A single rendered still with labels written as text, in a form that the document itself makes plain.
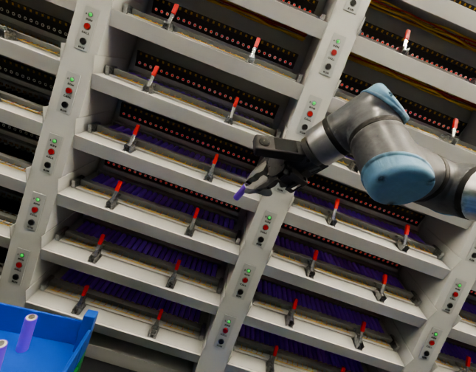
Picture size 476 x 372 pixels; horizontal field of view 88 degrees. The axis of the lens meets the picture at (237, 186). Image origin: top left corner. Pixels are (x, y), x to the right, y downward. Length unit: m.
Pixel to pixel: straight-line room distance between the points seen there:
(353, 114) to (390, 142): 0.10
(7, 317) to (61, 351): 0.11
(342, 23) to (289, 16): 0.16
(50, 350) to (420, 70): 1.16
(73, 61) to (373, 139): 0.83
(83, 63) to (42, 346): 0.72
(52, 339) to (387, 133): 0.69
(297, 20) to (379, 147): 0.57
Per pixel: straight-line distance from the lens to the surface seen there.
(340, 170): 0.86
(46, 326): 0.64
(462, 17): 1.14
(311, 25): 0.91
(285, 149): 0.55
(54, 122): 0.95
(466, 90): 1.10
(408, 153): 0.43
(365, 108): 0.51
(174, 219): 0.88
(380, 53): 0.96
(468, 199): 0.51
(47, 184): 0.97
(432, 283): 1.19
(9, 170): 1.07
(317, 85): 0.85
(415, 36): 1.29
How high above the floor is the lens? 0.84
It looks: 6 degrees down
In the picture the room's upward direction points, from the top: 20 degrees clockwise
